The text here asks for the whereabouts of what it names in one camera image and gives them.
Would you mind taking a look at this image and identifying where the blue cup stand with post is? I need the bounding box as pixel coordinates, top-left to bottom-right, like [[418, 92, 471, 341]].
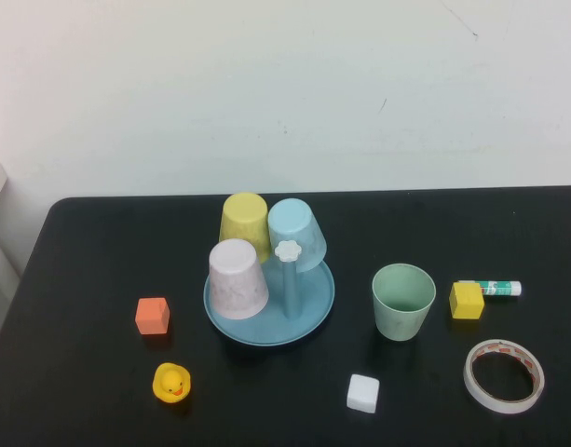
[[203, 239, 336, 346]]

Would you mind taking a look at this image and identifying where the yellow plastic cup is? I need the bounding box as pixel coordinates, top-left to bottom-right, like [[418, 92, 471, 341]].
[[218, 192, 272, 265]]

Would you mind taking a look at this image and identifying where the white tape roll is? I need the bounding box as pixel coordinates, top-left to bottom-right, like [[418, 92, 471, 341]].
[[463, 338, 546, 415]]

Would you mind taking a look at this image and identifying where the yellow rubber duck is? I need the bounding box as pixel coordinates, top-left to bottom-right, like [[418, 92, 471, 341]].
[[152, 362, 193, 404]]

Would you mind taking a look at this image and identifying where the light blue plastic cup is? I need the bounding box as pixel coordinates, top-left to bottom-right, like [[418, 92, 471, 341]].
[[266, 197, 328, 275]]

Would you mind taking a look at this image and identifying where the orange cube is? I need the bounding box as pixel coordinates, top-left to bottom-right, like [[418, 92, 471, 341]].
[[134, 297, 170, 336]]

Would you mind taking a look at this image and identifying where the green plastic cup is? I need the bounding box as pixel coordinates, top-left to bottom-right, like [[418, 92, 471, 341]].
[[372, 263, 437, 342]]

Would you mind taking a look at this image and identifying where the yellow cube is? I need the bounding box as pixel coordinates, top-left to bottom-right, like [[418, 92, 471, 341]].
[[448, 282, 485, 320]]

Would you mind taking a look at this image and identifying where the white cube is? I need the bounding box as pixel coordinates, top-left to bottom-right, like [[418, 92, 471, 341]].
[[346, 372, 381, 413]]

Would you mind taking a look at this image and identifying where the pink plastic cup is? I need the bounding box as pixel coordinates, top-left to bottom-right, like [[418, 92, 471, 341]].
[[208, 238, 271, 321]]

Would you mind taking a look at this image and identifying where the green and white glue stick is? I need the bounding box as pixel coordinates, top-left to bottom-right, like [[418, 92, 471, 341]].
[[456, 279, 523, 299]]

